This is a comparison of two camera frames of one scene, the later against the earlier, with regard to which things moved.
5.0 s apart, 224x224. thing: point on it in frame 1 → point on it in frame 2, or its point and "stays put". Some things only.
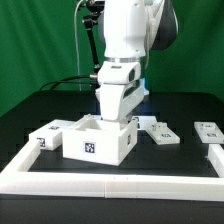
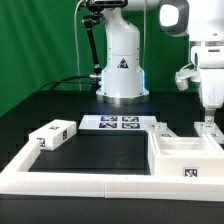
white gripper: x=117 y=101 → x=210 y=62
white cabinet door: x=209 y=132 stays put
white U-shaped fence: x=17 y=179 stays put
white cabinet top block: x=50 y=135 stays put
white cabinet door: x=162 y=134 stays put
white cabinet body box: x=98 y=140 → x=185 y=156
